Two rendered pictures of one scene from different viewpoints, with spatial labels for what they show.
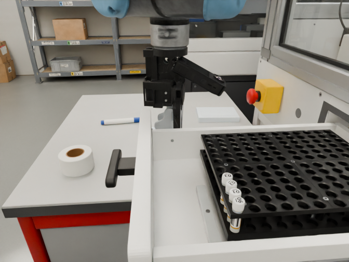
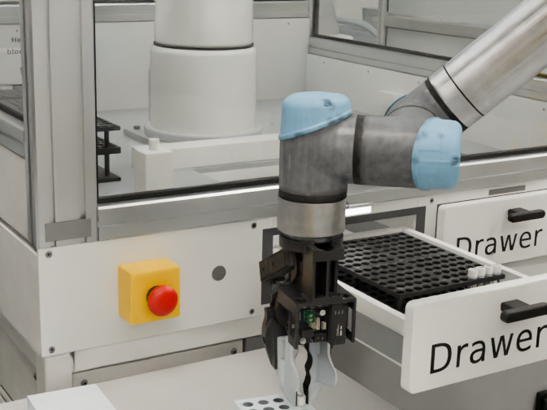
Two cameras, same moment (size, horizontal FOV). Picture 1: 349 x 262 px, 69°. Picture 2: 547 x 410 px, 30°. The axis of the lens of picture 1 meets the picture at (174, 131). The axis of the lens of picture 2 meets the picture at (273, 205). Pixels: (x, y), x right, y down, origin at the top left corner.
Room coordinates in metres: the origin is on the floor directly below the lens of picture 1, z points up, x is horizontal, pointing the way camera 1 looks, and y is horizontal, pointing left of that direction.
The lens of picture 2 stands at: (1.05, 0.96, 1.33)
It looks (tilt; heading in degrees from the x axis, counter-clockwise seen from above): 15 degrees down; 243
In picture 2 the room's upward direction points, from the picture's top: 2 degrees clockwise
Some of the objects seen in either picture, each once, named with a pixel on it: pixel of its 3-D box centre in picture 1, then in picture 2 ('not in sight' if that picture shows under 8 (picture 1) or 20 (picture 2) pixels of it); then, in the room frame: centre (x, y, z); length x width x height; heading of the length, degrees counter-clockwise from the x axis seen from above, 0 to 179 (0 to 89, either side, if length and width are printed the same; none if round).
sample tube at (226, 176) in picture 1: (225, 190); (471, 285); (0.24, -0.06, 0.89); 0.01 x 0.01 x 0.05
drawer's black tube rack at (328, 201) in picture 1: (287, 180); (400, 281); (0.29, -0.16, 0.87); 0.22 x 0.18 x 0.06; 95
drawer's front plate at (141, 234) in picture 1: (145, 184); (501, 326); (0.27, 0.04, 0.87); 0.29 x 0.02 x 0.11; 5
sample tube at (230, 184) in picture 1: (229, 198); (479, 284); (0.23, -0.06, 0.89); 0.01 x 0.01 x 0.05
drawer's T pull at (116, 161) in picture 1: (123, 166); (518, 309); (0.27, 0.07, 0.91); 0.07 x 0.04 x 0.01; 5
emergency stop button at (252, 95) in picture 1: (253, 96); (160, 299); (0.62, -0.20, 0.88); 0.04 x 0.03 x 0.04; 5
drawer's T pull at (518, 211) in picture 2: not in sight; (521, 214); (-0.02, -0.28, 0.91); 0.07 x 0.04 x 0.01; 5
